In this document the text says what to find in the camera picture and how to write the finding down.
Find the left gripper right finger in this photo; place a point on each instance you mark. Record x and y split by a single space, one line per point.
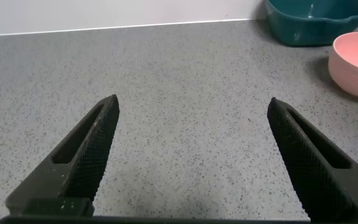
315 174

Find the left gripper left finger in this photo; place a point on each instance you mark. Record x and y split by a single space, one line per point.
82 168

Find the pink round bowl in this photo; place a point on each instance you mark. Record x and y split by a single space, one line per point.
353 68

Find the teal square plastic bowl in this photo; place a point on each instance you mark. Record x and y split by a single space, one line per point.
306 28

